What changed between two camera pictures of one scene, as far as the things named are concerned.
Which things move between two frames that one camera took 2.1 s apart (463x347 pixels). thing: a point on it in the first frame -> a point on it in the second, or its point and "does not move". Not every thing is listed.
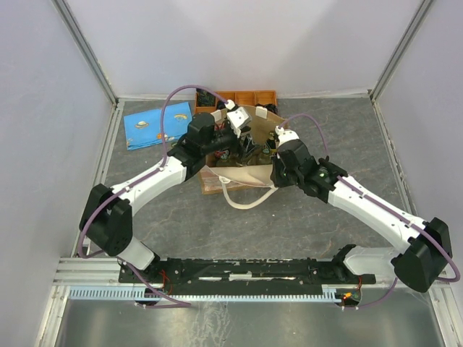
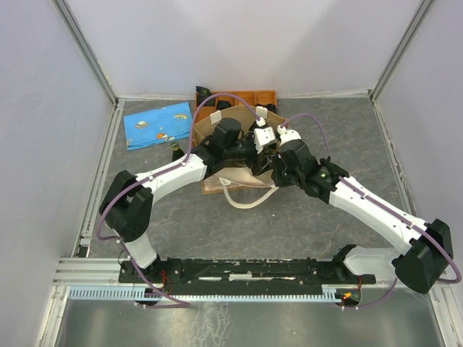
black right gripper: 275,163 does not move
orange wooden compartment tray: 240,97 does not move
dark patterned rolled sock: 205,98 does not move
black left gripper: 237,145 -> 266,165
